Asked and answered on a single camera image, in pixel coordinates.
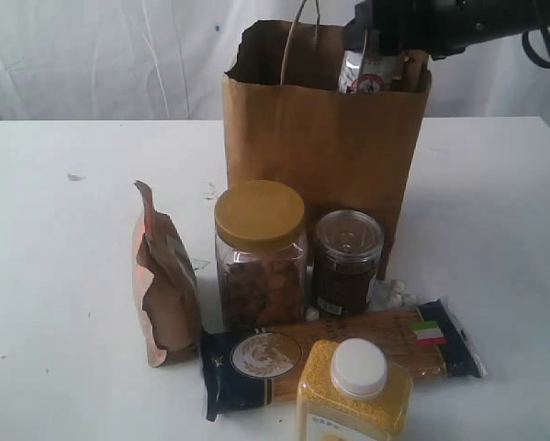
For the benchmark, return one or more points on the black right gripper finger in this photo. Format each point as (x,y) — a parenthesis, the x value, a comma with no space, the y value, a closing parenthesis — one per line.
(390,42)
(356,30)

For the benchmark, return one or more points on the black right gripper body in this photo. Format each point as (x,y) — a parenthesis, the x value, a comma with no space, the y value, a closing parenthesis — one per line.
(439,28)

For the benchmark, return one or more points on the small white blue carton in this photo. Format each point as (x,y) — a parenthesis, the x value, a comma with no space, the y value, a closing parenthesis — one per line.
(368,72)

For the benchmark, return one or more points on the yellow grain bottle white cap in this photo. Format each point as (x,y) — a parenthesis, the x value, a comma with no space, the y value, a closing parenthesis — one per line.
(350,391)

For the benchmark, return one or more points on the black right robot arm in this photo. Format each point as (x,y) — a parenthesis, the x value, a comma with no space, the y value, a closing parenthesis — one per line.
(500,19)

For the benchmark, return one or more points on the brown paper shopping bag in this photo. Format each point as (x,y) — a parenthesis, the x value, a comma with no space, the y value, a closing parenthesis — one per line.
(286,121)

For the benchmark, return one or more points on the dark tea jar clear lid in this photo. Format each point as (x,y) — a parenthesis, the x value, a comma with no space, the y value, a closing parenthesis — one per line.
(348,245)

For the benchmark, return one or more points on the clear jar with gold lid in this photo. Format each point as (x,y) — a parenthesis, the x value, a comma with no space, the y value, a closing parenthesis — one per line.
(261,252)

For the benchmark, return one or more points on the crumpled brown paper pouch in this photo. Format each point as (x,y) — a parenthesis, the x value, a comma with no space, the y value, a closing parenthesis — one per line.
(164,287)

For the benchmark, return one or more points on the white backdrop curtain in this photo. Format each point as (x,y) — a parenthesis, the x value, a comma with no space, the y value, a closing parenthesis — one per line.
(165,59)

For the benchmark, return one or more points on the spaghetti packet with Italian flag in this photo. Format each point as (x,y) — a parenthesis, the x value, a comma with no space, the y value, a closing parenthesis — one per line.
(251,369)

